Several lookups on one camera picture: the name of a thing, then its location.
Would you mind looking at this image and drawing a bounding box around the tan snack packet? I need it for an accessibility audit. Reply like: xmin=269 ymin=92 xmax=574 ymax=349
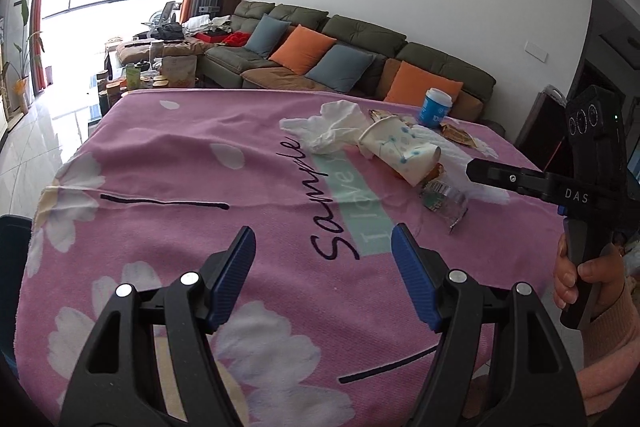
xmin=369 ymin=108 xmax=416 ymax=128

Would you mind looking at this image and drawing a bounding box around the clear plastic wrapper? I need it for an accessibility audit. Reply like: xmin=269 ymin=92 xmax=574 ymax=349
xmin=419 ymin=179 xmax=471 ymax=235

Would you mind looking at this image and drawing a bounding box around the patterned paper bag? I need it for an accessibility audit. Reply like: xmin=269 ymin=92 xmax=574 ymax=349
xmin=162 ymin=56 xmax=198 ymax=88

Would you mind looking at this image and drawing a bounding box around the dark wooden chair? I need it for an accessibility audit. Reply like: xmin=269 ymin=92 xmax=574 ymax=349
xmin=515 ymin=87 xmax=568 ymax=152

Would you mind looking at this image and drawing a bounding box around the person's right forearm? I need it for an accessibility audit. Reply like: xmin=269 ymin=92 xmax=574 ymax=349
xmin=575 ymin=277 xmax=640 ymax=427

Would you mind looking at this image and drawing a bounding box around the person's right hand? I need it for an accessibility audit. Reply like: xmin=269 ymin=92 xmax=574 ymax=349
xmin=552 ymin=234 xmax=627 ymax=313

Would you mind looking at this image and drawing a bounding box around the dark blue bin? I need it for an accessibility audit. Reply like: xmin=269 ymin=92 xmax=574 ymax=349
xmin=0 ymin=214 xmax=38 ymax=368

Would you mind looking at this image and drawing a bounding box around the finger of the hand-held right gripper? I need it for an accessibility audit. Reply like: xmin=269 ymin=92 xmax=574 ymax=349
xmin=466 ymin=158 xmax=557 ymax=206

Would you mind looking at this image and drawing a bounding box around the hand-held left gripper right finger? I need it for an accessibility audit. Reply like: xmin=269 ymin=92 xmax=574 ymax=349
xmin=391 ymin=223 xmax=586 ymax=427

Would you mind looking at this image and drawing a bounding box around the blue cup with white lid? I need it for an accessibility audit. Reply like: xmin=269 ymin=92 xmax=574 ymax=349
xmin=417 ymin=88 xmax=453 ymax=128

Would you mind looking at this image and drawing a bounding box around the blue-grey throw pillow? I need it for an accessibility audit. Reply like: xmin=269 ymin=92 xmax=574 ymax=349
xmin=245 ymin=13 xmax=292 ymax=58
xmin=306 ymin=44 xmax=376 ymax=94

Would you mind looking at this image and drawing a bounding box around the olive green sofa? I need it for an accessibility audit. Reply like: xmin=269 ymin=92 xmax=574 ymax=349
xmin=115 ymin=0 xmax=498 ymax=122

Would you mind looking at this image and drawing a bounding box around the cluster of food jars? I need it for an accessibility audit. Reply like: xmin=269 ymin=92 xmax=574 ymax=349
xmin=95 ymin=57 xmax=176 ymax=108

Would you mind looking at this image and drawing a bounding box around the pile of white clothes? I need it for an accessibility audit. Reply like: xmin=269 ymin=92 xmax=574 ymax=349
xmin=182 ymin=14 xmax=233 ymax=32

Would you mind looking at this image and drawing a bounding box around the pink floral printed blanket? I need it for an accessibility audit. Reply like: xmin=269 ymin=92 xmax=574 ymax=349
xmin=12 ymin=88 xmax=568 ymax=427

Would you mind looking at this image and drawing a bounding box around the desk fan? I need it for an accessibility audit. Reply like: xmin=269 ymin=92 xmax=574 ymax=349
xmin=150 ymin=2 xmax=177 ymax=26

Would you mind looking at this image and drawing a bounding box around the orange throw pillow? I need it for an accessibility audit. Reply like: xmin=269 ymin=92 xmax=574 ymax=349
xmin=268 ymin=24 xmax=337 ymax=75
xmin=384 ymin=61 xmax=463 ymax=108

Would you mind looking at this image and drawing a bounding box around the white paper cup blue print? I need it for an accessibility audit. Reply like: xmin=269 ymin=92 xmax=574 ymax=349
xmin=357 ymin=116 xmax=442 ymax=186

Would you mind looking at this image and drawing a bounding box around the red-edged clear snack packet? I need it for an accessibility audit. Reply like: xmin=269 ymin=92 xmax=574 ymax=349
xmin=440 ymin=122 xmax=488 ymax=148

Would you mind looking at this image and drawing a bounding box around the tall leafy potted plant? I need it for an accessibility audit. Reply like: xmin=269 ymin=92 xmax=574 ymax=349
xmin=2 ymin=0 xmax=43 ymax=112

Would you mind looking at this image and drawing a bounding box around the black bag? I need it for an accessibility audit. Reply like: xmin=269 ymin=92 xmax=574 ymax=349
xmin=150 ymin=23 xmax=186 ymax=42

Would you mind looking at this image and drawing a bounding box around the white tissue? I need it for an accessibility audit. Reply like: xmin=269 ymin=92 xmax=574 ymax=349
xmin=280 ymin=101 xmax=373 ymax=155

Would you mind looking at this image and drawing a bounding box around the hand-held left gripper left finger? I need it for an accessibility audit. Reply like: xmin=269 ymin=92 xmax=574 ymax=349
xmin=60 ymin=226 xmax=258 ymax=427

